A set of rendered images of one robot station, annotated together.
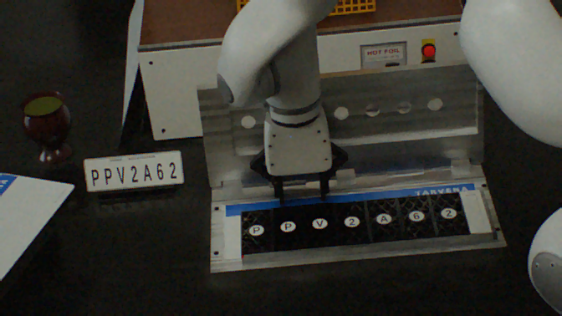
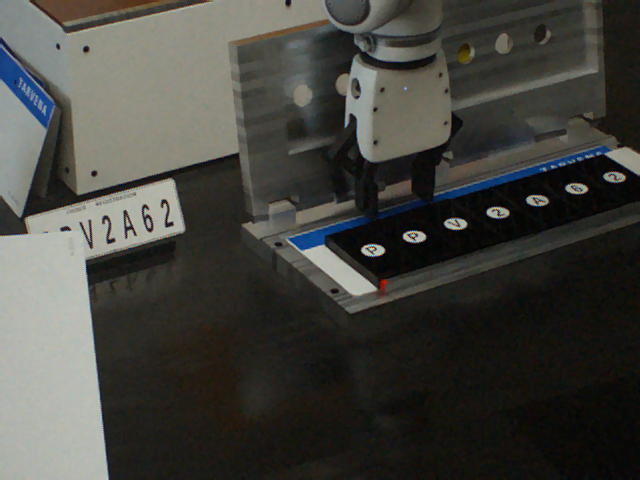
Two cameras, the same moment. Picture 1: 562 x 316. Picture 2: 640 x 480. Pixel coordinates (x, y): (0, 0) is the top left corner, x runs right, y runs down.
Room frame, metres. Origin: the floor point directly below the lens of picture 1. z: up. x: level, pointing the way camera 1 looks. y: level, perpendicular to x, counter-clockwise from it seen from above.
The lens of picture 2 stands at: (-0.09, 0.96, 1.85)
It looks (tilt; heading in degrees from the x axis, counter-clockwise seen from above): 29 degrees down; 327
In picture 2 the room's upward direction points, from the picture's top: straight up
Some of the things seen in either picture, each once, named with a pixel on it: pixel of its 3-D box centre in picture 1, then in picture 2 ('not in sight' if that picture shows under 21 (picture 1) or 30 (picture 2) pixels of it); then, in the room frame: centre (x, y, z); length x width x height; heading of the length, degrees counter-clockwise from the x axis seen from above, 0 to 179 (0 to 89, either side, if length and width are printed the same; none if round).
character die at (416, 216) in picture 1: (416, 219); (576, 193); (1.25, -0.20, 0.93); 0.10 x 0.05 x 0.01; 178
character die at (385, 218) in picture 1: (384, 221); (537, 205); (1.25, -0.15, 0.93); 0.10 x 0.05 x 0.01; 178
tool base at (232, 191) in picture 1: (351, 216); (480, 213); (1.28, -0.10, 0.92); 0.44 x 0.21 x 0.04; 89
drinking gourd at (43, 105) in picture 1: (48, 129); not in sight; (1.56, 0.39, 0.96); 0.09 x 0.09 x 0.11
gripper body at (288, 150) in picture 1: (296, 135); (396, 93); (1.33, -0.03, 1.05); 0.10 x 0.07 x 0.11; 89
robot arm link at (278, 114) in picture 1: (292, 102); (396, 35); (1.33, -0.03, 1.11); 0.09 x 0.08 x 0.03; 89
